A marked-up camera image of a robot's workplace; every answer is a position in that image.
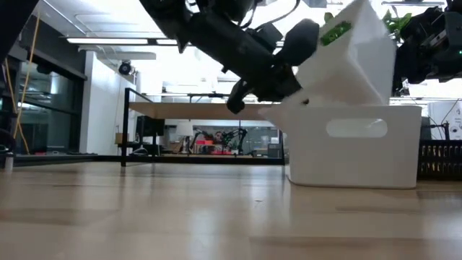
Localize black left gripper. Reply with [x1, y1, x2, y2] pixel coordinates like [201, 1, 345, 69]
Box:
[226, 17, 321, 114]

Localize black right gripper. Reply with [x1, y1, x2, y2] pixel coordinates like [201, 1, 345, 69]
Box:
[392, 6, 448, 95]

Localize white plastic basket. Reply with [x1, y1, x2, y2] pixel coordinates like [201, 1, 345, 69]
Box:
[258, 103, 422, 190]
[281, 0, 397, 106]

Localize black perforated plastic basket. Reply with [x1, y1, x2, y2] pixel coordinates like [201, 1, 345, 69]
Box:
[417, 139, 462, 181]

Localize green potted plant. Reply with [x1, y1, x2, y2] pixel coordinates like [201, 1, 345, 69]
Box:
[321, 9, 413, 47]

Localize white cabinet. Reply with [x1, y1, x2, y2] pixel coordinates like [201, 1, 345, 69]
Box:
[427, 100, 462, 141]

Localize dark grey box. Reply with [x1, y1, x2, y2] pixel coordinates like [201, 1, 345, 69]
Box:
[420, 116, 433, 141]

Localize black desk stand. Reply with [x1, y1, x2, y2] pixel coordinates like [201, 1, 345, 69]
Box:
[430, 121, 452, 141]

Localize black background robot arms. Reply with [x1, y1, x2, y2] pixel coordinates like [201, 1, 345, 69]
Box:
[190, 127, 250, 155]

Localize red box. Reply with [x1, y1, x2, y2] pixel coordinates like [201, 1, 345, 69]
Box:
[196, 139, 232, 155]

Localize white table lamp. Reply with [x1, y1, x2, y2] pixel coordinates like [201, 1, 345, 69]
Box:
[175, 121, 195, 155]

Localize black monitor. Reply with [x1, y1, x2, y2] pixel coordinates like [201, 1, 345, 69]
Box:
[135, 115, 166, 137]

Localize ceiling light strip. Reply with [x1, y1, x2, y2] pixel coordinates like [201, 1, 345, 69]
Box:
[66, 37, 178, 46]

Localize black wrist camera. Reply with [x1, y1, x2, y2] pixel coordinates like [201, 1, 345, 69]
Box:
[255, 22, 285, 50]

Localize black metal frame wooden shelf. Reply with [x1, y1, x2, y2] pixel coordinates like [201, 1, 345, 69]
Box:
[121, 87, 289, 168]

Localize black aluminium table frame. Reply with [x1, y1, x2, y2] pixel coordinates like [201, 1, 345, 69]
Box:
[0, 153, 288, 168]

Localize yellow power cable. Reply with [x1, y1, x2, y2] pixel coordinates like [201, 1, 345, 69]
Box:
[3, 10, 41, 155]

